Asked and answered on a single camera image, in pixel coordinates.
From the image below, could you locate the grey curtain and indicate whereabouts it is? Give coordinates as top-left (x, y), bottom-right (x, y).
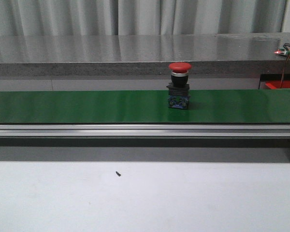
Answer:
top-left (0, 0), bottom-right (287, 36)

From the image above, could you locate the aluminium conveyor frame rail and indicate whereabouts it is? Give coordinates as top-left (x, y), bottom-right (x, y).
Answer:
top-left (0, 124), bottom-right (290, 137)

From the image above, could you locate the red plastic tray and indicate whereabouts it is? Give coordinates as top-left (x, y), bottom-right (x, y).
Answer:
top-left (265, 80), bottom-right (290, 89)

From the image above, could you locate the small circuit board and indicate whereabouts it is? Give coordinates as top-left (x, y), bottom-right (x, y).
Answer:
top-left (274, 48), bottom-right (290, 57)

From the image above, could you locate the green conveyor belt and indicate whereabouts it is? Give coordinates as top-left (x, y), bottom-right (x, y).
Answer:
top-left (0, 89), bottom-right (290, 124)

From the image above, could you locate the red black wire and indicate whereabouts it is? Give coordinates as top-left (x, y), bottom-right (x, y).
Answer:
top-left (279, 43), bottom-right (290, 89)

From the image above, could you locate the red mushroom push button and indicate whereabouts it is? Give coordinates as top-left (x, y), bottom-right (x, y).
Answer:
top-left (167, 62), bottom-right (192, 110)

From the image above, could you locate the grey stone counter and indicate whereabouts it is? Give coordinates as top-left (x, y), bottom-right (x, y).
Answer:
top-left (0, 32), bottom-right (290, 77)

